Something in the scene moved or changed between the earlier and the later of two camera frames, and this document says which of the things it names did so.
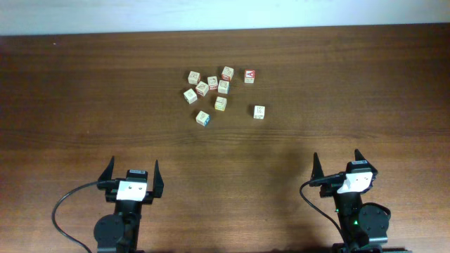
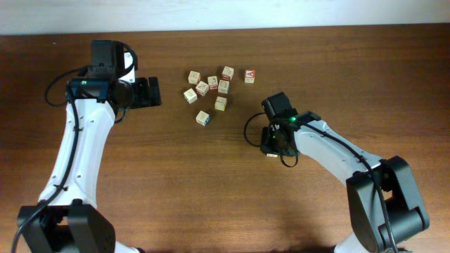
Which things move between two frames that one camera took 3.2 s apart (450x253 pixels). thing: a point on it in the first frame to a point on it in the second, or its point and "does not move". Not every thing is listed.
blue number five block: [202, 118] does not move
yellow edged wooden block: [220, 103] does not move
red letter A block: [249, 76] does not move
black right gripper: [328, 189] to [266, 146]
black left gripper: [157, 185] to [144, 98]
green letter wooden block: [190, 95] does not move
